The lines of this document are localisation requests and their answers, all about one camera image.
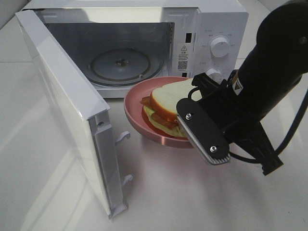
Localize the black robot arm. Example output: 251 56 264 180
177 0 308 175

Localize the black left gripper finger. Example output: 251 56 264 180
191 73 228 99

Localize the pink round plate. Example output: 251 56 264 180
124 77 193 149

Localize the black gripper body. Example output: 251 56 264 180
199 82 264 147

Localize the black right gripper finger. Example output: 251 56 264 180
246 122 283 176

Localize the black camera cable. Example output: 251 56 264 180
187 84 308 164

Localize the white microwave oven body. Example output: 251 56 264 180
21 0 248 98

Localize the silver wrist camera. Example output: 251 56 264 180
176 98 231 165

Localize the upper white power knob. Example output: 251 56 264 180
209 36 230 58

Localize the white microwave door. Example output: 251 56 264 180
16 10 132 217

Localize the sandwich with lettuce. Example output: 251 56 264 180
140 78 195 139

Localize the lower white timer knob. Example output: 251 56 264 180
206 68 223 84

